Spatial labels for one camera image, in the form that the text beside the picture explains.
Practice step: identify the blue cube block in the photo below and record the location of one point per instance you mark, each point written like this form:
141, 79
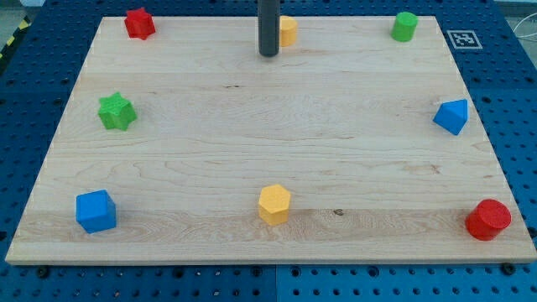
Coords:
96, 211

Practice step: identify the yellow black hazard tape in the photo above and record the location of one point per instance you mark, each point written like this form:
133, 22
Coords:
16, 38

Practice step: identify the light wooden board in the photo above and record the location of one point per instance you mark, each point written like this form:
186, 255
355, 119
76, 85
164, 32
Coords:
342, 119

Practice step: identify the green star block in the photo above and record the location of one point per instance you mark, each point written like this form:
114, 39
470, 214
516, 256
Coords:
116, 112

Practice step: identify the green cylinder block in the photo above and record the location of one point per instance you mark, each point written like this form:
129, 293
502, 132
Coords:
404, 26

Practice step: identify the red star block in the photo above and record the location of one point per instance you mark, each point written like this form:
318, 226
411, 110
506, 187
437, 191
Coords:
139, 24

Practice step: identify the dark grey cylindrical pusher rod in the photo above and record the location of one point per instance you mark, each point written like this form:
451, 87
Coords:
268, 27

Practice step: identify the red cylinder block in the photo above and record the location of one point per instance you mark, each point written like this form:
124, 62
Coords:
488, 219

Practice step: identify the white fiducial marker tag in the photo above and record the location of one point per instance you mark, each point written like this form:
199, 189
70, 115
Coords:
464, 39

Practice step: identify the blue triangular prism block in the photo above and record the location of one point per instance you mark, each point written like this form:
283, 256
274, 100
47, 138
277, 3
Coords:
452, 116

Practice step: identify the yellow cylinder block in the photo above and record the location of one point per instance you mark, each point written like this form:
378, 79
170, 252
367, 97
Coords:
288, 29

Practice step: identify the yellow hexagon block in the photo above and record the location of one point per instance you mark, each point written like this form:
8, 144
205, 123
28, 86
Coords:
273, 204

